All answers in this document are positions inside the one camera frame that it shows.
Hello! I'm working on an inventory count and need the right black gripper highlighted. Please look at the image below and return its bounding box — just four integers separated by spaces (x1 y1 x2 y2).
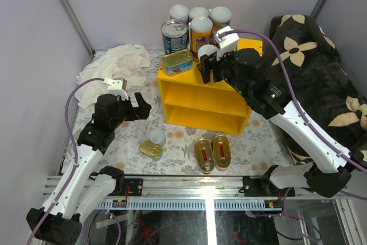
197 45 250 98

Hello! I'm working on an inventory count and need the white lid small can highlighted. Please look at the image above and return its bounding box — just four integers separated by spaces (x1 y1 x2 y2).
197 44 218 59

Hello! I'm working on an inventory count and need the grey lid small can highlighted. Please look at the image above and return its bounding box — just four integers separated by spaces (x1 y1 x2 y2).
149 128 166 147

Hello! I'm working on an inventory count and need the gold rectangular tin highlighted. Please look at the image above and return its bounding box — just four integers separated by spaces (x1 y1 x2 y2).
162 49 193 76
139 140 163 161

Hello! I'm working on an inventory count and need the orange blue tall canister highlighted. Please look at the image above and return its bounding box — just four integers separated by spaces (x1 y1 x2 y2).
190 17 213 60

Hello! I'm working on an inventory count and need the blue labelled gold-top can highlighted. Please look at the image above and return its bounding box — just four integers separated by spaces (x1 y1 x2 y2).
161 20 188 55

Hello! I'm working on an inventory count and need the clear jar colourful candy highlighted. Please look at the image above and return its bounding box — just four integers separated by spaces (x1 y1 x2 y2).
210 6 232 33

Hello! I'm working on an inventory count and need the white red snack canister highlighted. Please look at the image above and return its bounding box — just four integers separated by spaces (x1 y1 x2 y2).
189 7 209 22

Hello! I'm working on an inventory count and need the white orange snack canister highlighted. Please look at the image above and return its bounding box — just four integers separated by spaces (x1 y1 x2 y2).
169 5 189 24

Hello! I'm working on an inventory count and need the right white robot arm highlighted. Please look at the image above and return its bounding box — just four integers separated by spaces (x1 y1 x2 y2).
197 45 362 198

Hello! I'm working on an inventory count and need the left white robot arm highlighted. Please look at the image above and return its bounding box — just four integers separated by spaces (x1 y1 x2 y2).
26 92 151 244

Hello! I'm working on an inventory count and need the yellow wooden shelf cabinet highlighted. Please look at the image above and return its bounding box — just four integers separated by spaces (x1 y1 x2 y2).
156 37 263 137

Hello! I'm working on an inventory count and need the crumpled cream cloth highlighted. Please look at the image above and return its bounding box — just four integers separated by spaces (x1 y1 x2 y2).
75 44 150 109

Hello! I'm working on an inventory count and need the gold oval tin left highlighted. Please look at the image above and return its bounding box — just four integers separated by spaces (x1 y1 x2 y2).
194 138 215 174

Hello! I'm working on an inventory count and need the gold oval tin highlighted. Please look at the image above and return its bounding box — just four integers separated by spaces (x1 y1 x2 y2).
212 135 232 170
194 138 215 174

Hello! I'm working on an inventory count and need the gold oval tin right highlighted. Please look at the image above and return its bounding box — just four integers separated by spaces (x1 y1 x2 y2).
212 135 232 170

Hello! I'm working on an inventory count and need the black floral plush blanket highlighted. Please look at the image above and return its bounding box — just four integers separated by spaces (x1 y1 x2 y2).
269 14 366 167

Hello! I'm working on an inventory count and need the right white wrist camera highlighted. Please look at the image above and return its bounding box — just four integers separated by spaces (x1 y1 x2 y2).
211 26 240 60

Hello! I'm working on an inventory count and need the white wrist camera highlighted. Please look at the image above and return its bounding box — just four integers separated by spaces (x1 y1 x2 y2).
211 26 240 60
103 77 128 100

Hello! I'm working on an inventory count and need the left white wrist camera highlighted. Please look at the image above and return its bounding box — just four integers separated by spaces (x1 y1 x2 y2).
103 77 128 100

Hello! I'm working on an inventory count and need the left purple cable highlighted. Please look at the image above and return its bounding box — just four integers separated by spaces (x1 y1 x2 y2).
25 77 107 245

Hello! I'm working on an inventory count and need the purple cable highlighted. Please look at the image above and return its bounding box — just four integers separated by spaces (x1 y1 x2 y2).
25 77 107 245
232 28 367 243

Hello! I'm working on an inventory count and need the aluminium mounting rail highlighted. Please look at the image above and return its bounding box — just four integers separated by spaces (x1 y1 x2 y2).
42 174 350 211

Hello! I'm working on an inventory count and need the left metal corner post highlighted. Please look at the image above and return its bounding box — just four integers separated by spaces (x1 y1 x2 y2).
59 0 95 57

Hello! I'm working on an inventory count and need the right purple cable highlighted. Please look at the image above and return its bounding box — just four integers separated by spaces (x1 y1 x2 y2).
232 28 367 243

